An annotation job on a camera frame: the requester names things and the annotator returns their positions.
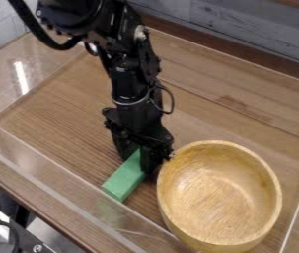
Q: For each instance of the green rectangular block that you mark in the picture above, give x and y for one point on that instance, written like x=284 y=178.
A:
x=126 y=178

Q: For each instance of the clear acrylic tray wall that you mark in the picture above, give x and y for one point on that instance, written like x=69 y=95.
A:
x=58 y=154

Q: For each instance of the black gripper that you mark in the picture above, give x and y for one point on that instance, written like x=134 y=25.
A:
x=136 y=125

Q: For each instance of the grey metal device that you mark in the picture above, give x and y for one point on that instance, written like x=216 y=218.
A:
x=38 y=238

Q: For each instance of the brown wooden bowl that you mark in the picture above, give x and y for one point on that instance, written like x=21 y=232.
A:
x=220 y=197

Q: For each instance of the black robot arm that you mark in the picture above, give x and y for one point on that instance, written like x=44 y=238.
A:
x=116 y=35

